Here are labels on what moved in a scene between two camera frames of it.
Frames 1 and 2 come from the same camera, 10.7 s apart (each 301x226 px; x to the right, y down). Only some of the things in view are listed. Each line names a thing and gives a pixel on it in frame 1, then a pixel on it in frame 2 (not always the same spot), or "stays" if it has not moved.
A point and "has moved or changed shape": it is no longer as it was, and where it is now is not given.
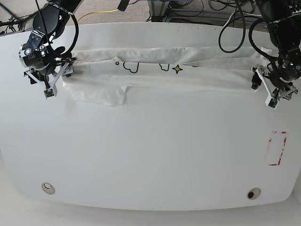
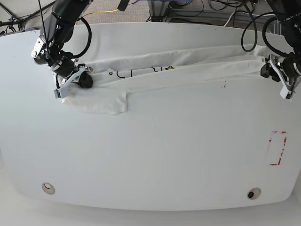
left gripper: x=38 y=63 to x=65 y=71
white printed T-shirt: x=103 y=76 has moved or changed shape
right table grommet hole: x=254 y=193 stays
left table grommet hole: x=48 y=188 stays
